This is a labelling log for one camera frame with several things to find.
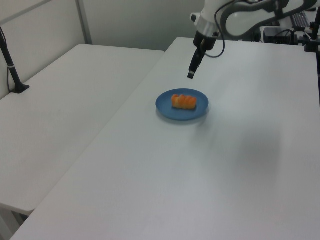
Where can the orange glazed bread roll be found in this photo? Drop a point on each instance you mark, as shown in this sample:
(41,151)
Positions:
(183,101)

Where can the black camera stand pole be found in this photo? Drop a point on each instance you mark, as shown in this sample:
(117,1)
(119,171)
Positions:
(12,70)

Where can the round blue plate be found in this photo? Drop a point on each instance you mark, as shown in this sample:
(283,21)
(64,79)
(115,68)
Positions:
(165,110)

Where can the black electronics box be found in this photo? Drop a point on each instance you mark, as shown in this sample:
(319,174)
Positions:
(280,36)

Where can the white side table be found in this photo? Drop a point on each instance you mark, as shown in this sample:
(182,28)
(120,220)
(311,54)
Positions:
(62,100)

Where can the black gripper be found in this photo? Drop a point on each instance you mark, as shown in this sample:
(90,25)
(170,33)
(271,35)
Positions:
(205,42)

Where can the black clamp stand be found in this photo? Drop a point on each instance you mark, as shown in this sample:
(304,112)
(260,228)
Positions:
(312,37)

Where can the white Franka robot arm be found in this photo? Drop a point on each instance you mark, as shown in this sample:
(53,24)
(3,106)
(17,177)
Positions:
(207,10)

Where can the black keyboard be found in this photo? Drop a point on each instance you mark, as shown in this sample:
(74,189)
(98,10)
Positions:
(300,19)

